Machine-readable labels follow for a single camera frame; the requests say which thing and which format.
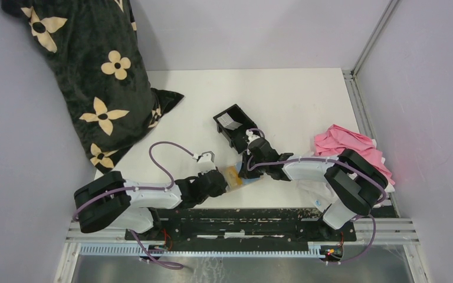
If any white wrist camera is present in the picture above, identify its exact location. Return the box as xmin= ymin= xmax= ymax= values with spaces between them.
xmin=193 ymin=151 xmax=216 ymax=173
xmin=246 ymin=130 xmax=262 ymax=144

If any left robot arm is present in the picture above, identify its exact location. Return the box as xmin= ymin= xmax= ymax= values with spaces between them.
xmin=73 ymin=170 xmax=228 ymax=240

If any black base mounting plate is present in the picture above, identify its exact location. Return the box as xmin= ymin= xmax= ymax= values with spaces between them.
xmin=138 ymin=208 xmax=357 ymax=252

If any white cloth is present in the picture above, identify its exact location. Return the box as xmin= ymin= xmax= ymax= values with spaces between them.
xmin=297 ymin=148 xmax=396 ymax=210

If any black floral blanket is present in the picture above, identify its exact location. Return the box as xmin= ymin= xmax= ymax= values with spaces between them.
xmin=1 ymin=1 xmax=183 ymax=174

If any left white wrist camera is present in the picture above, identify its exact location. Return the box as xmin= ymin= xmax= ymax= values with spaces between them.
xmin=193 ymin=151 xmax=216 ymax=173

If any pink cloth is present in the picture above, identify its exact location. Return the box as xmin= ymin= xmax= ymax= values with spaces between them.
xmin=314 ymin=124 xmax=395 ymax=185

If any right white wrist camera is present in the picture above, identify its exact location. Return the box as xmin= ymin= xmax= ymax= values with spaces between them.
xmin=246 ymin=130 xmax=262 ymax=144

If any white slotted cable duct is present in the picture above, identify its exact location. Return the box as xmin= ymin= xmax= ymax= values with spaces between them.
xmin=78 ymin=242 xmax=323 ymax=259

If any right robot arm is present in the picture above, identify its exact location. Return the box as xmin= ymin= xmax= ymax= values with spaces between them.
xmin=241 ymin=136 xmax=388 ymax=241

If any black plastic tray box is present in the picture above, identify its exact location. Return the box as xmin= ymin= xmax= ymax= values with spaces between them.
xmin=213 ymin=104 xmax=257 ymax=154

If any aluminium frame rail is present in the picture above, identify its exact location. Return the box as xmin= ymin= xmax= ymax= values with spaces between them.
xmin=342 ymin=0 xmax=402 ymax=139

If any stack of credit cards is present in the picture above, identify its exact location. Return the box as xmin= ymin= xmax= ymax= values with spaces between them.
xmin=218 ymin=113 xmax=242 ymax=130

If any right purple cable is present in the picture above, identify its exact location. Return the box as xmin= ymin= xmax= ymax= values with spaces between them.
xmin=246 ymin=128 xmax=388 ymax=265

